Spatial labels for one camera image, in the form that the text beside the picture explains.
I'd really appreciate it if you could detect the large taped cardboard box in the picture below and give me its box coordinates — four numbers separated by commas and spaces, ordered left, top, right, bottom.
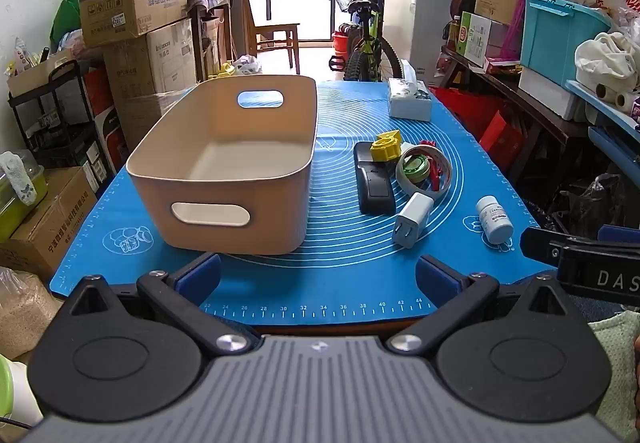
102, 18, 199, 151

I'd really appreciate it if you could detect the white charger plug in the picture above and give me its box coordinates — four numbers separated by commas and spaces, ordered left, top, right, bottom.
393, 192, 435, 249

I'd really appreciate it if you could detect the small white plastic bag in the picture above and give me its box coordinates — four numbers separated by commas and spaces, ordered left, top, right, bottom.
234, 54, 262, 76

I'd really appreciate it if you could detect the blue silicone baking mat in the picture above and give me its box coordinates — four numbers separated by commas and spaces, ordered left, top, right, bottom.
49, 80, 558, 329

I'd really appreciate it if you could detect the black green bicycle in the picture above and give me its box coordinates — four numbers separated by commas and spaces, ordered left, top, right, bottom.
314, 0, 404, 83

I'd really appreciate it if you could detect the yellow toy launcher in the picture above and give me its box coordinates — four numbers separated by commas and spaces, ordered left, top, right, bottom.
370, 130, 404, 164

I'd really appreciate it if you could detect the black metal rack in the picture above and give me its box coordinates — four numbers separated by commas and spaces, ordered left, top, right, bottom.
7, 58, 110, 170

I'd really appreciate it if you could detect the teal storage box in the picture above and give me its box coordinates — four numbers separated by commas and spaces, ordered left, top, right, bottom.
520, 0, 626, 89

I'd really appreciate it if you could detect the white patterned cloth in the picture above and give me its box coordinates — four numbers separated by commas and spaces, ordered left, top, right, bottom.
0, 152, 39, 207

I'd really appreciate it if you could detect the white tape roll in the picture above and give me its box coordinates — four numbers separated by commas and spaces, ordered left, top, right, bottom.
396, 146, 453, 197

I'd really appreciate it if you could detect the brown printed cardboard box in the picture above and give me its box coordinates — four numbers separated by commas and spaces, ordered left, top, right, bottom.
0, 166, 99, 282

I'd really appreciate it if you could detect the green white carton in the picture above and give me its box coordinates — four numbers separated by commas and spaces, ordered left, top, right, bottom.
459, 12, 511, 69

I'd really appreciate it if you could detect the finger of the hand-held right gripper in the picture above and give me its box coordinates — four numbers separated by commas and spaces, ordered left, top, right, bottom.
597, 224, 640, 245
520, 226, 601, 269

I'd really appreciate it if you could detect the person's denim leg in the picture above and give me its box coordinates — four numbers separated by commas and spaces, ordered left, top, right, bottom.
565, 295, 640, 325

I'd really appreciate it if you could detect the white cloth bundle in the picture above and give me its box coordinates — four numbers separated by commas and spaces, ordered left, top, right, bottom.
574, 30, 640, 92

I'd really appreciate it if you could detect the white pill bottle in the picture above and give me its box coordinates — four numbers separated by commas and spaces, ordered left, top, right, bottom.
475, 196, 515, 244

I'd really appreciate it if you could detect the black remote control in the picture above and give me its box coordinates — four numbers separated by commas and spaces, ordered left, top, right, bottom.
353, 142, 397, 216

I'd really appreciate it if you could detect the green plastic stool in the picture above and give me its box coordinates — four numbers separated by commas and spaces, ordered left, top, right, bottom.
0, 353, 44, 430

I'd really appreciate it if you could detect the patterned tissue box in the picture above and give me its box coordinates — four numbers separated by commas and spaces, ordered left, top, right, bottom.
387, 59, 433, 122

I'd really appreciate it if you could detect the red black appliance box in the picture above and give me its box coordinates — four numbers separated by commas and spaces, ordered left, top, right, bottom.
82, 66, 129, 174

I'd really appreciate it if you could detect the stack of red buckets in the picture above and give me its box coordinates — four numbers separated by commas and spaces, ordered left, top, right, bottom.
332, 23, 354, 72

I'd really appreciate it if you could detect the light blue lid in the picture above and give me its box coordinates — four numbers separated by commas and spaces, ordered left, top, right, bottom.
565, 80, 640, 130

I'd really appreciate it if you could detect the shallow cardboard box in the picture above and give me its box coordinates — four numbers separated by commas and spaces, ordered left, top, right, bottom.
6, 50, 77, 97

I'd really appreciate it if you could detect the green waffle cloth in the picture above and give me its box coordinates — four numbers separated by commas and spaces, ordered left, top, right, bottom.
587, 310, 640, 442

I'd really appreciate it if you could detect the wooden chair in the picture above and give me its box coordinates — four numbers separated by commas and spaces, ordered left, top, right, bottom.
239, 0, 301, 74

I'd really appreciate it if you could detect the clear bag of grain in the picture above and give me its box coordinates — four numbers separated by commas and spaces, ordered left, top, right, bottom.
0, 268, 64, 360

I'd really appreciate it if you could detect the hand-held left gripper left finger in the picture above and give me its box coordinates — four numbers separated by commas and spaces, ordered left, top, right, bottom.
67, 253, 255, 358

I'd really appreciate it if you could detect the red paper bag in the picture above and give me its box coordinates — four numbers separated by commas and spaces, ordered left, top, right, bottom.
434, 87, 527, 170

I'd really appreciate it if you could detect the white foam box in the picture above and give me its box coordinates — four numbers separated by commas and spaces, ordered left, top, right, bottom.
517, 68, 586, 122

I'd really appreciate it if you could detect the beige plastic storage bin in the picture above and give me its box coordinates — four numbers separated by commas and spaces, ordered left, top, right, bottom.
126, 74, 318, 255

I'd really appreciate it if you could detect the green round tin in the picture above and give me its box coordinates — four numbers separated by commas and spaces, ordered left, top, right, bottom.
402, 157, 427, 180

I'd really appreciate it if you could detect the white chest freezer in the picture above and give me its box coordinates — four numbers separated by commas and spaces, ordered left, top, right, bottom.
382, 0, 459, 87

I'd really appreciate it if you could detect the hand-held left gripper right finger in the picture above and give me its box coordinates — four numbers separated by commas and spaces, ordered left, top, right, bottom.
387, 254, 572, 355

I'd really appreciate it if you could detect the black plastic bag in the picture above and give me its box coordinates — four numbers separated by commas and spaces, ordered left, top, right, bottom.
549, 173, 640, 235

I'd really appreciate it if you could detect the toilet paper roll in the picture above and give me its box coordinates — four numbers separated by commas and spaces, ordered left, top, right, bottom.
596, 83, 640, 113

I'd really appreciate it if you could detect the dark wooden side table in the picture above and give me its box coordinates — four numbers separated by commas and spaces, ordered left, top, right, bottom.
440, 46, 601, 185

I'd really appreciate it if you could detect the green plastic lidded container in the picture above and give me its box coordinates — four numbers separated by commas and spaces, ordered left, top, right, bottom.
0, 150, 49, 244

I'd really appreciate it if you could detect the green bag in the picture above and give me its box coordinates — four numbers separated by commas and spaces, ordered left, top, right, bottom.
50, 0, 84, 47

